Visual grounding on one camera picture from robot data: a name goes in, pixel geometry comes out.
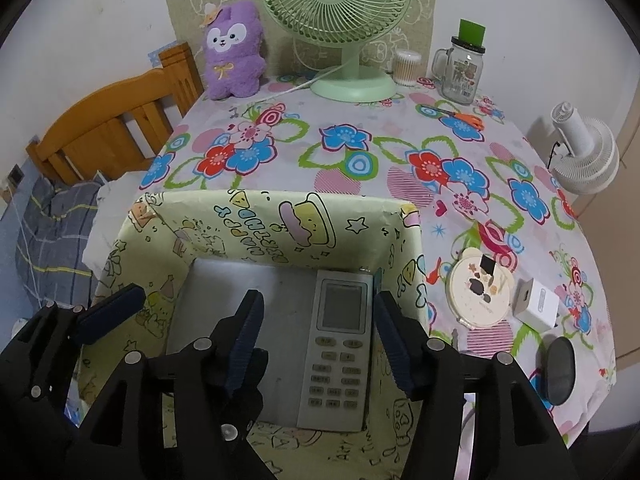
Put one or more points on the round cream bear-ear box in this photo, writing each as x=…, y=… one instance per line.
x=475, y=300

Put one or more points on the wooden bed headboard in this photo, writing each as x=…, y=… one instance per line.
x=90, y=130

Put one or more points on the yellow cartoon storage box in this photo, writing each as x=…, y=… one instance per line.
x=260, y=220

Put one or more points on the cotton swab container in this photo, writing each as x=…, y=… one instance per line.
x=404, y=67

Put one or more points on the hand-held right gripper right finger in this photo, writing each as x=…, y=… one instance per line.
x=395, y=345

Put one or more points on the white charger adapter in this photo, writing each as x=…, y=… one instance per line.
x=542, y=307

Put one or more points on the grey remote control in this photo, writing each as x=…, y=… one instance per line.
x=340, y=360

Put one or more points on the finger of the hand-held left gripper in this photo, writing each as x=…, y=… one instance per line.
x=247, y=410
x=112, y=312

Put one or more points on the blue patterned sheet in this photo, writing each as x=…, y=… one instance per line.
x=159, y=55

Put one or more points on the beige door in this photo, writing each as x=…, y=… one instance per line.
x=625, y=260

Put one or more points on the cartoon print board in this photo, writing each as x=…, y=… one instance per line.
x=190, y=15

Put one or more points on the white cloth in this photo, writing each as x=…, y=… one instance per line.
x=107, y=220

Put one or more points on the white circulator fan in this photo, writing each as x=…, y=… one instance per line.
x=590, y=155

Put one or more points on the black oval case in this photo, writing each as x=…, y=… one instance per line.
x=559, y=370

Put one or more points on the glass jar with green top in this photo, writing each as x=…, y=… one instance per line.
x=460, y=77

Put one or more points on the grey plaid bedding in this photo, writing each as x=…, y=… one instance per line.
x=50, y=230

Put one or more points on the purple plush toy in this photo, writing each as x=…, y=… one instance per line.
x=232, y=60

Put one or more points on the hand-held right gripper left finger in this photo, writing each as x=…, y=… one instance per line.
x=242, y=345

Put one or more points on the floral tablecloth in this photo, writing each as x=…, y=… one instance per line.
x=350, y=125

